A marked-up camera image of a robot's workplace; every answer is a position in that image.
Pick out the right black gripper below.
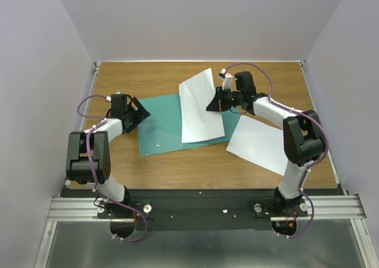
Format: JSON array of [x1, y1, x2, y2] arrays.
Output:
[[206, 86, 243, 112]]

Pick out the white paper sheet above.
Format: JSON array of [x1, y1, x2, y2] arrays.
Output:
[[226, 116, 288, 176], [179, 68, 225, 143]]

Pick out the teal paper folder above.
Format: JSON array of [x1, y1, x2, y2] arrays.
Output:
[[137, 93, 240, 157]]

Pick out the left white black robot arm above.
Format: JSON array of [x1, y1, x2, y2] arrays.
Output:
[[66, 92, 150, 218]]

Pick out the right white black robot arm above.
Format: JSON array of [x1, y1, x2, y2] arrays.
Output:
[[206, 69, 329, 216]]

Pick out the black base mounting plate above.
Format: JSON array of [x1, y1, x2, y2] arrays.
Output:
[[61, 188, 342, 236]]

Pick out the metal sheet front panel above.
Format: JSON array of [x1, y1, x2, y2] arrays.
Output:
[[35, 220, 378, 267]]

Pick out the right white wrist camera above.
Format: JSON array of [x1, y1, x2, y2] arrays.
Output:
[[219, 68, 233, 90]]

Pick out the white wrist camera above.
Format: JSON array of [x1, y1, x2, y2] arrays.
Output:
[[219, 68, 233, 90], [105, 92, 125, 102]]

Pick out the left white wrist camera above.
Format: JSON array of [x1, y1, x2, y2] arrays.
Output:
[[105, 92, 125, 102]]

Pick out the left table edge rail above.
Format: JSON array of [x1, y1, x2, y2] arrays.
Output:
[[64, 62, 102, 189]]

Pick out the table edge rail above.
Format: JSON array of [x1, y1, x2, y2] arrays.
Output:
[[64, 62, 102, 189], [299, 60, 349, 196]]

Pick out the right table edge rail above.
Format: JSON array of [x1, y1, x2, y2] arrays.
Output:
[[299, 60, 349, 196]]

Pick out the aluminium extrusion rail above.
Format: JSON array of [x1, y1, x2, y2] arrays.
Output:
[[47, 195, 367, 222]]

